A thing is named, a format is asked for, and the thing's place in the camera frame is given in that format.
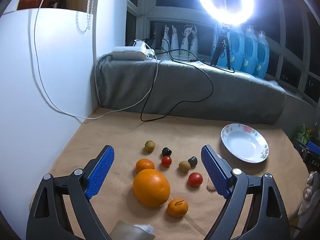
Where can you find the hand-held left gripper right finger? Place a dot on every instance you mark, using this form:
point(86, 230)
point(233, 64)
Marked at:
point(215, 170)

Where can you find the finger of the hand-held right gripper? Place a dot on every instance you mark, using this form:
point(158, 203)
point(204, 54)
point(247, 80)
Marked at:
point(301, 148)

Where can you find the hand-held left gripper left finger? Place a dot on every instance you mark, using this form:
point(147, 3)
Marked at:
point(98, 175)

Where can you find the larger red tomato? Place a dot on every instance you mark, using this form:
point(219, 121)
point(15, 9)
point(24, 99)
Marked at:
point(195, 179)

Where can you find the dark purple round fruit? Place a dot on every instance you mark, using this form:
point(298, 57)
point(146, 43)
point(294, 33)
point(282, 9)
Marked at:
point(166, 151)
point(192, 161)

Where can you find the white floral plate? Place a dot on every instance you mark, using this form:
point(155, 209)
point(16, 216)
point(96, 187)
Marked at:
point(243, 143)

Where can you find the smooth small mandarin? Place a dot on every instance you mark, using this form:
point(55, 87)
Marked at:
point(145, 165)

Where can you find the small red cherry tomato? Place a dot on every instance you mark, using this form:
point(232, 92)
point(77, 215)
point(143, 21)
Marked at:
point(166, 161)

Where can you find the small mandarin with stem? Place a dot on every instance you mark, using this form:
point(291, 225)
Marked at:
point(177, 207)

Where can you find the large orange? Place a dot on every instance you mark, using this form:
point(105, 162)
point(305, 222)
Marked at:
point(151, 191)

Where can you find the person's right hand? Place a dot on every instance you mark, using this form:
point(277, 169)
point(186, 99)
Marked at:
point(309, 188)

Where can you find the green snack packet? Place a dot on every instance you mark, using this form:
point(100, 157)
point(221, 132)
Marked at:
point(303, 133)

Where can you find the yellow-green longan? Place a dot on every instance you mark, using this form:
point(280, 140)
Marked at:
point(183, 166)
point(149, 145)

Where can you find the beige table cloth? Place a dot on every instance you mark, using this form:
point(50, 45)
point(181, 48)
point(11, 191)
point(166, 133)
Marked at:
point(120, 135)

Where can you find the grey blanket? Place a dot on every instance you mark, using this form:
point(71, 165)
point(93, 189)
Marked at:
point(180, 87)

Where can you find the white cabinet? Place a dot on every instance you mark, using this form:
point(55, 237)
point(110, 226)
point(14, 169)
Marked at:
point(37, 85)

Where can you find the white power adapter box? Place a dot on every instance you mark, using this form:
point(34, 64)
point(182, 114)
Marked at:
point(129, 53)

